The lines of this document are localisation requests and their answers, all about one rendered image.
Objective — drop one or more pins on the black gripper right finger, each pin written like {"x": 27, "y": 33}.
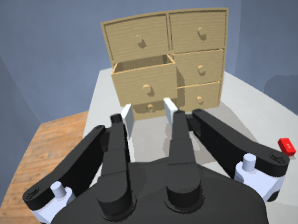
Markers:
{"x": 256, "y": 165}

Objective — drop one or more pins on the small tan chest of drawers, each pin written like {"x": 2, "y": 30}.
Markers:
{"x": 167, "y": 13}

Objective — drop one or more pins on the tan wooden drawer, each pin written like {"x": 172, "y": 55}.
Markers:
{"x": 142, "y": 110}
{"x": 184, "y": 28}
{"x": 132, "y": 79}
{"x": 190, "y": 66}
{"x": 188, "y": 95}
{"x": 150, "y": 35}

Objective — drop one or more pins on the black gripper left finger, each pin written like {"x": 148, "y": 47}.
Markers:
{"x": 75, "y": 173}

